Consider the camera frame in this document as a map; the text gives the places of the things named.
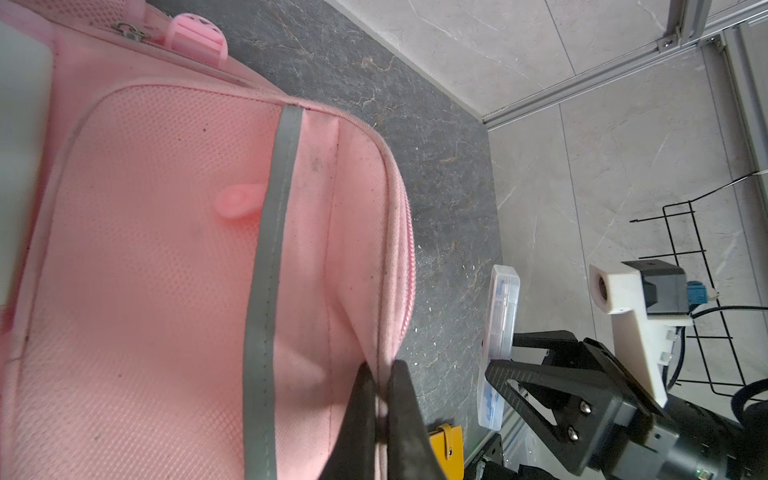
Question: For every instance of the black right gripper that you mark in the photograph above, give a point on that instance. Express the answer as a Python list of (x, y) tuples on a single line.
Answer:
[(591, 413)]

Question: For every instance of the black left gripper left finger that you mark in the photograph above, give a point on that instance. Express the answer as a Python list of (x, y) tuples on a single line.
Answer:
[(353, 456)]

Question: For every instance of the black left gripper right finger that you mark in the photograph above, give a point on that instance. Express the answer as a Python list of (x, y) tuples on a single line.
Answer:
[(409, 452)]

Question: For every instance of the yellow leather wallet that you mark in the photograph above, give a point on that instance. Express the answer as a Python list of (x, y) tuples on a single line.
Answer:
[(447, 444)]

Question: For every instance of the clear plastic ruler case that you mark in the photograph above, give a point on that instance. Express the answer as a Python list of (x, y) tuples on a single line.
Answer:
[(497, 342)]

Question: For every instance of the pink student backpack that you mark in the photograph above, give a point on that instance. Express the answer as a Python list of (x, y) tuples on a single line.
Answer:
[(194, 264)]

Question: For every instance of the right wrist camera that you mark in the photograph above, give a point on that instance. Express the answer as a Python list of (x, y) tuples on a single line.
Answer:
[(647, 303)]

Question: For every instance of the black wire hook rack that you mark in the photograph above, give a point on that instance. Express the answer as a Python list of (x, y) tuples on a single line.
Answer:
[(702, 299)]

